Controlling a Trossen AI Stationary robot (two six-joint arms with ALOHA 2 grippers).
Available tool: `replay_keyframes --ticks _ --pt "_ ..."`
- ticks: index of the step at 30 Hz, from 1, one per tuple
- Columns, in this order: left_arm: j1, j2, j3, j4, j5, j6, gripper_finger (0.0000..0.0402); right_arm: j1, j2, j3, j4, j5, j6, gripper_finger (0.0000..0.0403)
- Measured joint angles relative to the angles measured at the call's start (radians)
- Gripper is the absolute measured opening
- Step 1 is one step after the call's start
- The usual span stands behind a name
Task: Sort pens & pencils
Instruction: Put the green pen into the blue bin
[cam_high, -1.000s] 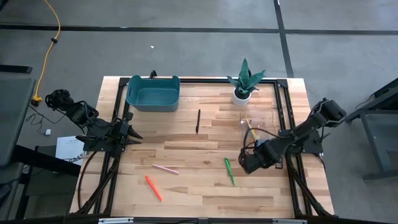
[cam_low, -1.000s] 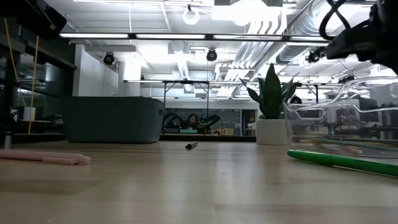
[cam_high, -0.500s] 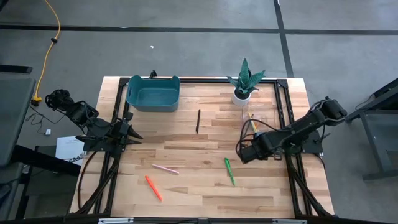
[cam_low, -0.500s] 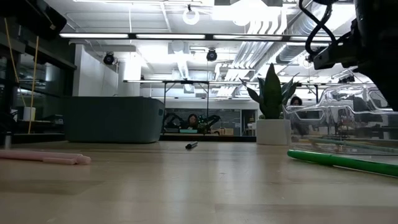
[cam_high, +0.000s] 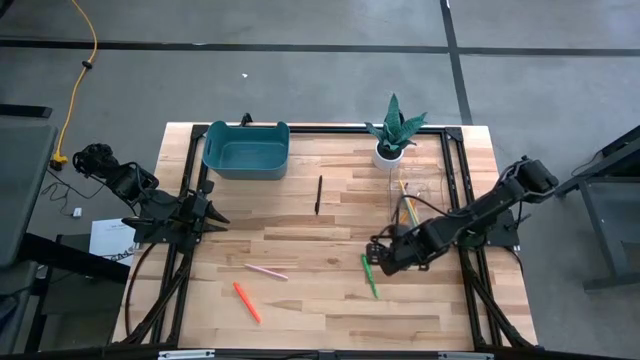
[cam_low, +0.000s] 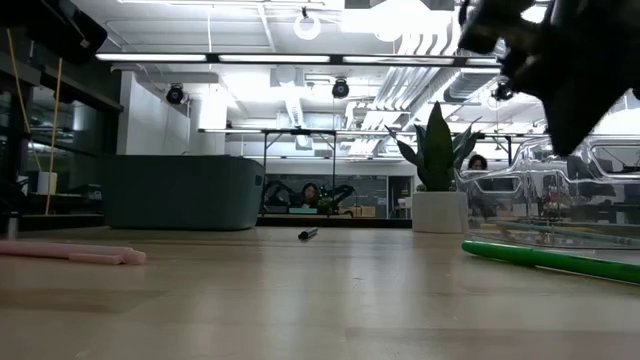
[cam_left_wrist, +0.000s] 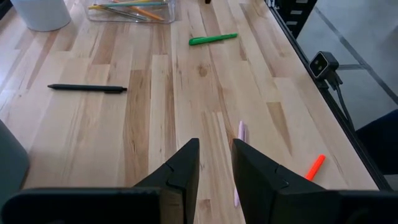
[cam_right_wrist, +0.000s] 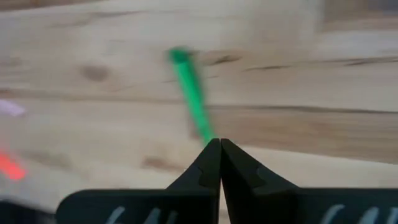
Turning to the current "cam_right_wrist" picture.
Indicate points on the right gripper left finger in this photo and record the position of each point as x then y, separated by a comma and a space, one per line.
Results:
186, 202

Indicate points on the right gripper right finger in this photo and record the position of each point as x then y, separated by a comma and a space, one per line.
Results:
264, 202

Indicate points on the green pen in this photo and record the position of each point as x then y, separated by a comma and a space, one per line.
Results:
191, 93

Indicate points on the red-orange marker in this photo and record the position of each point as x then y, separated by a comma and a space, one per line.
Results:
11, 168

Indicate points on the pink pen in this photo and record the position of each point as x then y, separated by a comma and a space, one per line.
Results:
11, 108

